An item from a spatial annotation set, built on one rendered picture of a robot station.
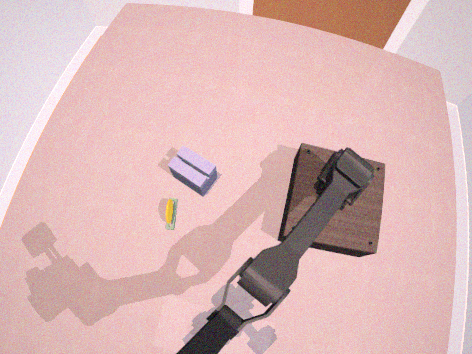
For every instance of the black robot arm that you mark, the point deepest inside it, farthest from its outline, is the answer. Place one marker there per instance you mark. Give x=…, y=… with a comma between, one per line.
x=269, y=275

